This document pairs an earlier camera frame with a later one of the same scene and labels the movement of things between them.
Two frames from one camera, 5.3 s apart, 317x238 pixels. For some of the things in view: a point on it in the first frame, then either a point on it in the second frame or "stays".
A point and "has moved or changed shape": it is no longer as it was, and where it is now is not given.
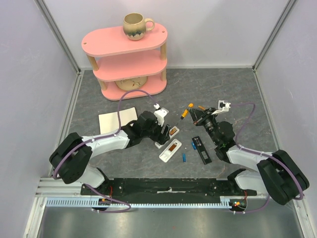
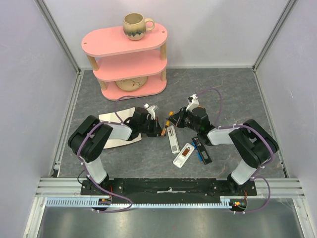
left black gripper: x=165 y=137 -> x=157 y=129
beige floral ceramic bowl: x=132 y=84 stays
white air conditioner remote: x=173 y=131 -> x=173 y=140
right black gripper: x=200 y=118 -> x=181 y=119
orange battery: x=173 y=131 has moved or changed shape
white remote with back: x=170 y=150 -> x=184 y=155
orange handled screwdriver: x=185 y=111 has moved or changed shape
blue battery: x=193 y=146 stays
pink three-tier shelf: x=127 y=69 stays
